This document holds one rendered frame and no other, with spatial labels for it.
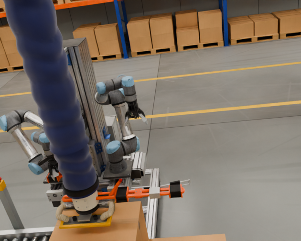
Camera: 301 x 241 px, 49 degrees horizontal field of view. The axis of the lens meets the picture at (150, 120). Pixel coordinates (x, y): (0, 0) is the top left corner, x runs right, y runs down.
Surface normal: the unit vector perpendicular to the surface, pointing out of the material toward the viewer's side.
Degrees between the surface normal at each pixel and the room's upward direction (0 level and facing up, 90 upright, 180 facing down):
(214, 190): 0
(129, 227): 0
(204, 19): 90
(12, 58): 90
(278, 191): 0
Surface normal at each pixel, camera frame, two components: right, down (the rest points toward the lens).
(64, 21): -0.07, 0.48
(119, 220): -0.15, -0.88
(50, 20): 0.84, 0.12
